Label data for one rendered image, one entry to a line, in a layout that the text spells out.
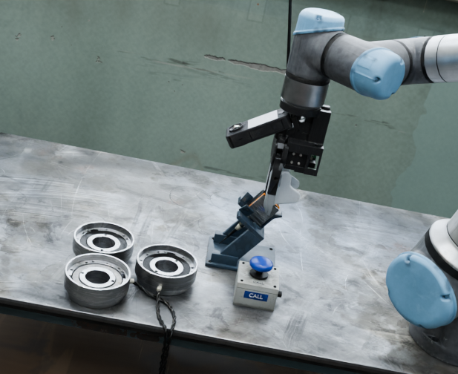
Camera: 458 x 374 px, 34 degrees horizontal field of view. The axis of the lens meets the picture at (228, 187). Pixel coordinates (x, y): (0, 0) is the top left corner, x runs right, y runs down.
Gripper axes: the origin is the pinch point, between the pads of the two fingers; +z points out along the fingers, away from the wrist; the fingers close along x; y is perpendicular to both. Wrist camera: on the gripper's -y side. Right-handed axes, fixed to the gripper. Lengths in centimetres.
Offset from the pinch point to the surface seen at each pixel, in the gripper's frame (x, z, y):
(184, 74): 149, 27, -27
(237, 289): -15.4, 8.9, -2.8
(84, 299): -24.1, 10.1, -26.4
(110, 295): -23.2, 9.2, -22.7
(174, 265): -10.5, 9.6, -13.9
